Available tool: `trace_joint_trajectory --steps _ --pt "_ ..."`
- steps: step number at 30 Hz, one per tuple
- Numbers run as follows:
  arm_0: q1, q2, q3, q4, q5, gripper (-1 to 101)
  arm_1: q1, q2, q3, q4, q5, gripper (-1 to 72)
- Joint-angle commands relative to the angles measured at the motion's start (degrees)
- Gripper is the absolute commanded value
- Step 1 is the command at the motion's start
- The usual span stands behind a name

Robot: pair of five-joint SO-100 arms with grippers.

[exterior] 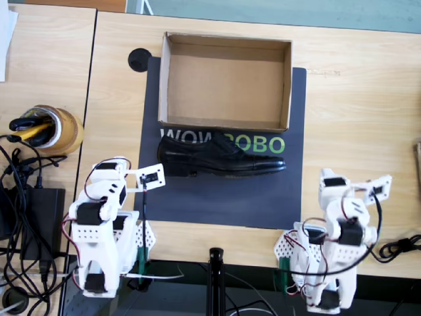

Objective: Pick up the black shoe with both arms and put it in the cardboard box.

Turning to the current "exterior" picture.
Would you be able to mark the white perforated base plate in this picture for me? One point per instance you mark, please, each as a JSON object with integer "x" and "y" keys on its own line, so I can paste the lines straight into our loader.
{"x": 284, "y": 245}
{"x": 148, "y": 235}

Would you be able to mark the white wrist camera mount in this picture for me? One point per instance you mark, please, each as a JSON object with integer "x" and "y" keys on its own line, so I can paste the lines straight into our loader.
{"x": 158, "y": 169}
{"x": 385, "y": 184}

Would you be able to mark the white paper sheets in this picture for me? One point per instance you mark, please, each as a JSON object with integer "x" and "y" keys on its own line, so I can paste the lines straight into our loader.
{"x": 6, "y": 42}

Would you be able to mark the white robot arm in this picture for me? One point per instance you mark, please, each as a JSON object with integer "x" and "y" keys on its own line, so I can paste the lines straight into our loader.
{"x": 342, "y": 260}
{"x": 98, "y": 250}

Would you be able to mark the green table clamp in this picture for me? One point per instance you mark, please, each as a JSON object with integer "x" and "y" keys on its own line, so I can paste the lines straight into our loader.
{"x": 284, "y": 266}
{"x": 142, "y": 260}

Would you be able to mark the black power adapter brick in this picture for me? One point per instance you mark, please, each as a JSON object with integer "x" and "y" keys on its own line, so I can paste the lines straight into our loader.
{"x": 49, "y": 210}

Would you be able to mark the black leather dress shoe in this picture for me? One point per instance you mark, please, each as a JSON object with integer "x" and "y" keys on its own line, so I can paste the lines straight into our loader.
{"x": 197, "y": 154}

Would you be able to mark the round black desk grommet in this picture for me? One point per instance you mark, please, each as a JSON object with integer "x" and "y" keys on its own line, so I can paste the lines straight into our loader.
{"x": 138, "y": 59}

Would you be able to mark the open cardboard box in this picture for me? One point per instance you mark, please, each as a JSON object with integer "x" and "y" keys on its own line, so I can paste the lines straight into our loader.
{"x": 223, "y": 85}

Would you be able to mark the brown packing tape roll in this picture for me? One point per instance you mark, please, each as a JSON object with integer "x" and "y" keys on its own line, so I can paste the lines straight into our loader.
{"x": 70, "y": 131}

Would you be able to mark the black camera stand pole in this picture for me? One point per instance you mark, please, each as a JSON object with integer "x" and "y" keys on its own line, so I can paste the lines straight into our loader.
{"x": 217, "y": 279}

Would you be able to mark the dark mat with WOWROBO print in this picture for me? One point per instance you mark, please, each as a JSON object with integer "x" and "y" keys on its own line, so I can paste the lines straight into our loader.
{"x": 230, "y": 200}

